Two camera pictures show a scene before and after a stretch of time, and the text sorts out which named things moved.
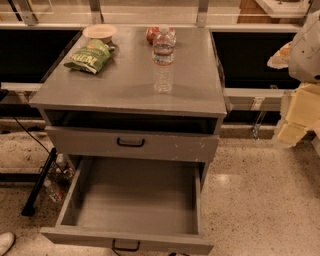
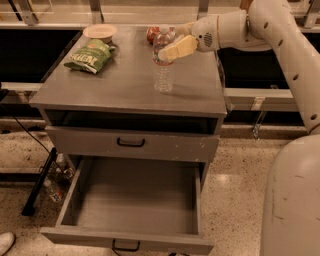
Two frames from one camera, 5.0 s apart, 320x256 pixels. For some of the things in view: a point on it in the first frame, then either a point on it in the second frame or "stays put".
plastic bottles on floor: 58,177 stays put
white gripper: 306,55 → 205,34
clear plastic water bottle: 164,46 stays put
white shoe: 6,239 stays put
